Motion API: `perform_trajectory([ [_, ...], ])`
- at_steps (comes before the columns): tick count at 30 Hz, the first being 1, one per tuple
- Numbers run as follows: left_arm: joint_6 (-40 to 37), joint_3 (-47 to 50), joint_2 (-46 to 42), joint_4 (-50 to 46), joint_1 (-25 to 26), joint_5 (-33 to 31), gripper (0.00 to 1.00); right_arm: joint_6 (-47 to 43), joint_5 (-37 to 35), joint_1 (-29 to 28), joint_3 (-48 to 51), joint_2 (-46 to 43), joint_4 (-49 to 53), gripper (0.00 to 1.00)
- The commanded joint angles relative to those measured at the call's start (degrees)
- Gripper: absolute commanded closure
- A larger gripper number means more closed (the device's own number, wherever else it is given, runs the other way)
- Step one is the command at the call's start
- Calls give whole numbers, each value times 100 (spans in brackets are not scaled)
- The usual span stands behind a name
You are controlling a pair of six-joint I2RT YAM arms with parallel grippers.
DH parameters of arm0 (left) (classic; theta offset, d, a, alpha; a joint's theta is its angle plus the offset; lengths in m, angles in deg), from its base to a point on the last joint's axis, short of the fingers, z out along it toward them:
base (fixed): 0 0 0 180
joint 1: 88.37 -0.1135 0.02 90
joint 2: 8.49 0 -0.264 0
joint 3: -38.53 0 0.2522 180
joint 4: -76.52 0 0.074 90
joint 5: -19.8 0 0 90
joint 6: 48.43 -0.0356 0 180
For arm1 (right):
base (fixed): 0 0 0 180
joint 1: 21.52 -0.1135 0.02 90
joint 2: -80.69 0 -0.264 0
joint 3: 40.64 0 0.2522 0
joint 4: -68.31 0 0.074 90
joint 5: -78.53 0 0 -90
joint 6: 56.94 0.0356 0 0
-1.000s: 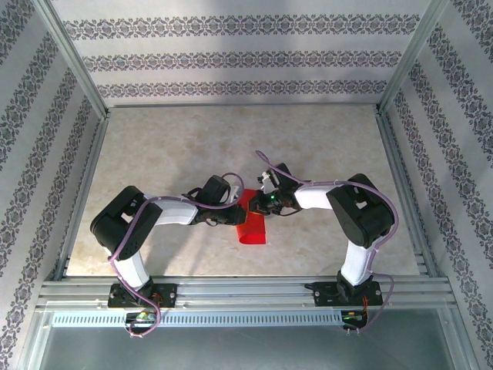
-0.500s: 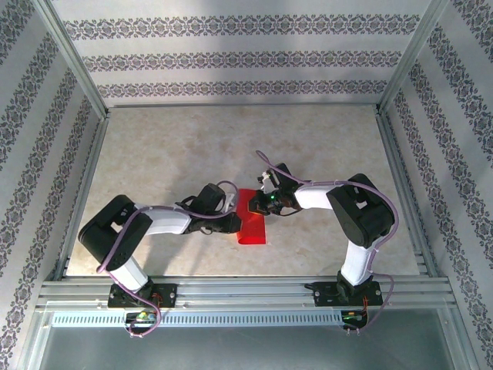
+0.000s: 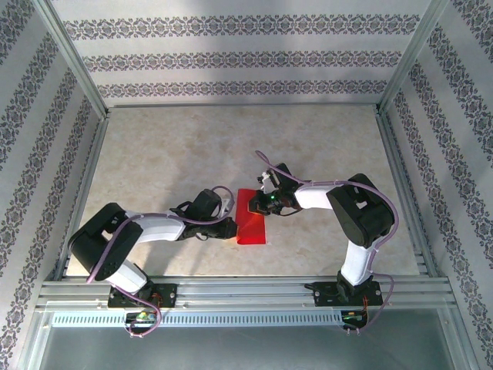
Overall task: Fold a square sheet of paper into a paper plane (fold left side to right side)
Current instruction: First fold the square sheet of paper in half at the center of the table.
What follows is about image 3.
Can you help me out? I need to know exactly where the red cloth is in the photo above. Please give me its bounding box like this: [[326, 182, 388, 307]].
[[234, 187, 268, 246]]

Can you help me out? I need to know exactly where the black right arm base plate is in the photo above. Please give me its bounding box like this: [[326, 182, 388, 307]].
[[314, 281, 384, 308]]

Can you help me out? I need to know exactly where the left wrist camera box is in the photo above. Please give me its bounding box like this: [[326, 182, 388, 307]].
[[191, 187, 236, 219]]

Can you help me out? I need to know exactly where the long aluminium table-edge rail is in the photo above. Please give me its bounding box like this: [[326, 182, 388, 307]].
[[106, 102, 381, 111]]

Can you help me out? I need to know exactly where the grey sheet metal panel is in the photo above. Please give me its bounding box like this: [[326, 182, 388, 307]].
[[38, 325, 458, 370]]

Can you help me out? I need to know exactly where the aluminium frame post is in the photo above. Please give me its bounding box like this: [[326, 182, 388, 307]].
[[32, 0, 112, 121], [375, 0, 452, 116]]

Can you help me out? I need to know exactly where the wide aluminium mounting rail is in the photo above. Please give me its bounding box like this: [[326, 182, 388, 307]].
[[36, 275, 452, 310]]

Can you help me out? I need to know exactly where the slotted grey cable duct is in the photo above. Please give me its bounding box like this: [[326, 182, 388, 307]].
[[51, 310, 344, 328]]

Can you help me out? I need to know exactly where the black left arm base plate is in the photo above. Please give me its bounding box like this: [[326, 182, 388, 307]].
[[107, 282, 179, 309]]

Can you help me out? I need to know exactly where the short aluminium table-edge rail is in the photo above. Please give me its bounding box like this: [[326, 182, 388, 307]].
[[375, 107, 439, 278], [52, 111, 112, 281]]

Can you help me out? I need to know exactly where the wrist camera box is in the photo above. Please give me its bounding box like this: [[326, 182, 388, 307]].
[[257, 163, 293, 190], [191, 187, 236, 219]]

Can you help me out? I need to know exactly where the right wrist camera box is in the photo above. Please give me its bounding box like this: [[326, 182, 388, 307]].
[[257, 163, 293, 190]]

